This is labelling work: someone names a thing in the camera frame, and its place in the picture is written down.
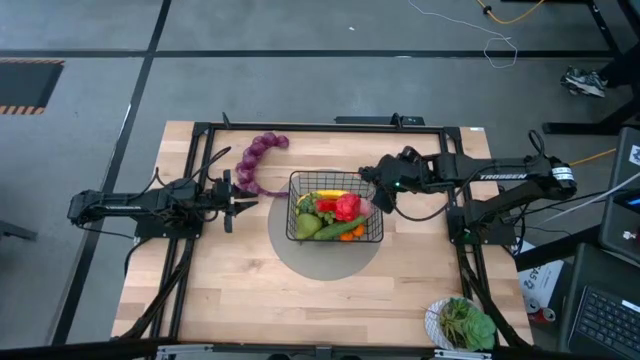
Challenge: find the person's shoe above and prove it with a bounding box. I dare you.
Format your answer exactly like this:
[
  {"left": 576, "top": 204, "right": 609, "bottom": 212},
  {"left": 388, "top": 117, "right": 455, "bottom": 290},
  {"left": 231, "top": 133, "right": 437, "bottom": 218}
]
[{"left": 559, "top": 66, "right": 609, "bottom": 99}]

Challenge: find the black laptop keyboard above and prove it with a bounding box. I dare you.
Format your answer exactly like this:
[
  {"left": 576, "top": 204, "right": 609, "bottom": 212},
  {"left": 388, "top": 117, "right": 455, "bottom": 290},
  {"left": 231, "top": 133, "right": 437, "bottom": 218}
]
[{"left": 559, "top": 243, "right": 640, "bottom": 360}]

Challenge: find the black aluminium table frame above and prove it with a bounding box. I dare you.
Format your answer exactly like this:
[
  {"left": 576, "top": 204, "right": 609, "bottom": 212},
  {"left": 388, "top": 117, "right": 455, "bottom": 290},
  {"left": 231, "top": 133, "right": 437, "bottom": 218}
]
[{"left": 119, "top": 112, "right": 534, "bottom": 351}]

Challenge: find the yellow banana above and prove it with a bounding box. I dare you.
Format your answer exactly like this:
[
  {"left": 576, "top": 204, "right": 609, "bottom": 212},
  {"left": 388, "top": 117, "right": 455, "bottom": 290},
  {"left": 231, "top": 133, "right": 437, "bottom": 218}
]
[{"left": 297, "top": 189, "right": 351, "bottom": 204}]

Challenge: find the green pear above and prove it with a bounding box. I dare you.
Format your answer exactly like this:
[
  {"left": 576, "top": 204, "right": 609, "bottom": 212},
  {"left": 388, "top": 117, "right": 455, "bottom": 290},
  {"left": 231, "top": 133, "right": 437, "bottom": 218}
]
[{"left": 296, "top": 212, "right": 324, "bottom": 241}]

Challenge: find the black chair base leg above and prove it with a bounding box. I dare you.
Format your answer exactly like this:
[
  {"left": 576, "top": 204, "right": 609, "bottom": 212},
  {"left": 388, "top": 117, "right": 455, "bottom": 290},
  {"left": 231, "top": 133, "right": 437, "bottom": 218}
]
[{"left": 0, "top": 219, "right": 39, "bottom": 241}]

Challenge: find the yellow floor cable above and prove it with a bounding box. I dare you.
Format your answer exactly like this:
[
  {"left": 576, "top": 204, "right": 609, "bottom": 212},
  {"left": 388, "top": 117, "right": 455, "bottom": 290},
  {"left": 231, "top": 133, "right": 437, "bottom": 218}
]
[{"left": 474, "top": 0, "right": 546, "bottom": 25}]

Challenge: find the black hazard-striped floor mat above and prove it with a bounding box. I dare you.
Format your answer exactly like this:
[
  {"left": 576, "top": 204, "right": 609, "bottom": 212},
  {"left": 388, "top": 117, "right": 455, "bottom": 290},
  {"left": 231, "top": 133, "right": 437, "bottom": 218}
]
[{"left": 0, "top": 58, "right": 66, "bottom": 116}]

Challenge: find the white paper sign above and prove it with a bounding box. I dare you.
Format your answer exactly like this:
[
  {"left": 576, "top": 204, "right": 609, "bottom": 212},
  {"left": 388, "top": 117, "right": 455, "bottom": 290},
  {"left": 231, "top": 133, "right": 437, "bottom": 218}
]
[{"left": 517, "top": 242, "right": 566, "bottom": 307}]

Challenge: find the round grey placemat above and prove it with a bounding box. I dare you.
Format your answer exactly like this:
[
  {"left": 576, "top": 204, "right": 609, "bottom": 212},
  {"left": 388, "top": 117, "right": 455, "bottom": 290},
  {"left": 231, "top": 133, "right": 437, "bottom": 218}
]
[{"left": 267, "top": 177, "right": 382, "bottom": 282}]

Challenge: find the purple grape bunch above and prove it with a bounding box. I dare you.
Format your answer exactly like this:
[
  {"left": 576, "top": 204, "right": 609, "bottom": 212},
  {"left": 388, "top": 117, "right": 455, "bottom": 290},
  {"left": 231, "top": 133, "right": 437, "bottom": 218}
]
[{"left": 235, "top": 131, "right": 291, "bottom": 199}]

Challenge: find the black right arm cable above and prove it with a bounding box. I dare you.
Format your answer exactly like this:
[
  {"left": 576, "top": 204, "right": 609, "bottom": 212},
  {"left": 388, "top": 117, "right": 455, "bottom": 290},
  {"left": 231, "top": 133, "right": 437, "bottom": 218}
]
[{"left": 394, "top": 172, "right": 474, "bottom": 223}]

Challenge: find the person's leg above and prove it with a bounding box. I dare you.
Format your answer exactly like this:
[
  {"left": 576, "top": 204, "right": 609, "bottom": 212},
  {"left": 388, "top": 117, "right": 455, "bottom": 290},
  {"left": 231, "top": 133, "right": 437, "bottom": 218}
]
[{"left": 599, "top": 42, "right": 640, "bottom": 89}]

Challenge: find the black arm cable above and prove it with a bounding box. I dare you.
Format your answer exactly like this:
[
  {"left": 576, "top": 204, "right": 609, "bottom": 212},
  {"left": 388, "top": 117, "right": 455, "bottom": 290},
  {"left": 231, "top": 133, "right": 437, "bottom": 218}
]
[
  {"left": 394, "top": 172, "right": 474, "bottom": 223},
  {"left": 192, "top": 145, "right": 234, "bottom": 185}
]

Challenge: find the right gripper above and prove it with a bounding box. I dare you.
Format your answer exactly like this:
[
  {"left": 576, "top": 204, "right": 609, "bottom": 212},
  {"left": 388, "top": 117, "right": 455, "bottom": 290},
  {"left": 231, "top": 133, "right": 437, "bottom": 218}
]
[{"left": 373, "top": 145, "right": 432, "bottom": 216}]

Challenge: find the potted green succulent plant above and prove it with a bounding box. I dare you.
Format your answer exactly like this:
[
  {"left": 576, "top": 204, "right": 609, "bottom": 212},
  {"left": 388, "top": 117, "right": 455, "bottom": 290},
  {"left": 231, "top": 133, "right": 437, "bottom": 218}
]
[{"left": 423, "top": 296, "right": 498, "bottom": 352}]

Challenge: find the white floor cable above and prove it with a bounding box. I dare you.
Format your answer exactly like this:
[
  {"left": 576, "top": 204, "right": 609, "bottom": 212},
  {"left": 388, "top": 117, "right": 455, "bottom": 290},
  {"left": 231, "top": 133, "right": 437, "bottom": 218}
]
[{"left": 407, "top": 0, "right": 519, "bottom": 70}]

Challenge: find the green grape bunch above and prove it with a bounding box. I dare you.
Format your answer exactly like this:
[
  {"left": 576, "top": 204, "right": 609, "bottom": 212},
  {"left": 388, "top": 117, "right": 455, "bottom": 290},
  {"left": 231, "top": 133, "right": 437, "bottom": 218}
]
[{"left": 298, "top": 192, "right": 337, "bottom": 225}]

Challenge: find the red drink can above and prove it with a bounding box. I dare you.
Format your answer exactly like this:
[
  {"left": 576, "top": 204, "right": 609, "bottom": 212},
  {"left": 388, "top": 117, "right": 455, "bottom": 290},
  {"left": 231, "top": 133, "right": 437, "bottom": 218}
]
[{"left": 533, "top": 306, "right": 558, "bottom": 326}]

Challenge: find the green cucumber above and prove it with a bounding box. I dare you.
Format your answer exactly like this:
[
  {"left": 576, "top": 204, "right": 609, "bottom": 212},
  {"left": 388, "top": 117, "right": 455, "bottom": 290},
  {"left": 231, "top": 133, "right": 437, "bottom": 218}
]
[{"left": 313, "top": 215, "right": 367, "bottom": 241}]

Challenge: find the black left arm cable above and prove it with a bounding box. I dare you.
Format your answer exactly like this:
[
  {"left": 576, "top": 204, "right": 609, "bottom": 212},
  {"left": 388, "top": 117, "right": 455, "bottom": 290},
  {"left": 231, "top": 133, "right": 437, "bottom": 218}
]
[{"left": 192, "top": 145, "right": 234, "bottom": 185}]

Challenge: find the black crossbeam with silver brackets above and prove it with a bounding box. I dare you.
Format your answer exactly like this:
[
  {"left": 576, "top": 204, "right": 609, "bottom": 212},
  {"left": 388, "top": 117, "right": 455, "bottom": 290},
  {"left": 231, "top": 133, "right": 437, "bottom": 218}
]
[{"left": 0, "top": 338, "right": 640, "bottom": 360}]

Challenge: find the yellow extension cord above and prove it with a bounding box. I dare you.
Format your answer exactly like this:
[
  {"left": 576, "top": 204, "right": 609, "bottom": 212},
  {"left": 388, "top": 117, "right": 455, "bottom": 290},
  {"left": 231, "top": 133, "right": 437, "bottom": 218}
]
[{"left": 569, "top": 148, "right": 617, "bottom": 168}]

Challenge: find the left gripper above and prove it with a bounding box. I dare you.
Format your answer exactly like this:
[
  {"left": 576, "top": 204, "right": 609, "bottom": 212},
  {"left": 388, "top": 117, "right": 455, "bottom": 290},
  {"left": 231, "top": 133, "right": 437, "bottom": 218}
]
[{"left": 212, "top": 169, "right": 260, "bottom": 235}]

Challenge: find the white cord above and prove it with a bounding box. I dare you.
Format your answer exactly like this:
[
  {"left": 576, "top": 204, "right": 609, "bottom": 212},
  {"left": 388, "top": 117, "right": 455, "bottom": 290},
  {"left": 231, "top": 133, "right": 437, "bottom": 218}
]
[{"left": 537, "top": 171, "right": 640, "bottom": 227}]

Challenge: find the black desk leg frame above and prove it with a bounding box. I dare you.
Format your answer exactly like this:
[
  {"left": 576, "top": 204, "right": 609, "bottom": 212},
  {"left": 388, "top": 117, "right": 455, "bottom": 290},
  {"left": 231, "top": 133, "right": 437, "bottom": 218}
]
[{"left": 542, "top": 0, "right": 640, "bottom": 136}]

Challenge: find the black wire basket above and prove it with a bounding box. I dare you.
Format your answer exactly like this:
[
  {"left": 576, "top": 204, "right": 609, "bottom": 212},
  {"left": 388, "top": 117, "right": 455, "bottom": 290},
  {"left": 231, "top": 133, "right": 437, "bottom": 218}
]
[{"left": 285, "top": 170, "right": 385, "bottom": 244}]

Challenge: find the grey device with sticker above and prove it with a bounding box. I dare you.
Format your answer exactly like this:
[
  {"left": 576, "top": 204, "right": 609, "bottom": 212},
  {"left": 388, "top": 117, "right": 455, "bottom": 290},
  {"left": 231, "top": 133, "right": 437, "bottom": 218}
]
[{"left": 598, "top": 126, "right": 640, "bottom": 264}]

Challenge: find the orange tangerine cluster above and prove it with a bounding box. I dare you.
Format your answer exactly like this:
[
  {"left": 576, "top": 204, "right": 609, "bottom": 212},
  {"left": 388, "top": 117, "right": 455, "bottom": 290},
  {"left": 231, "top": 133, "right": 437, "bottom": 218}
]
[{"left": 340, "top": 223, "right": 367, "bottom": 242}]

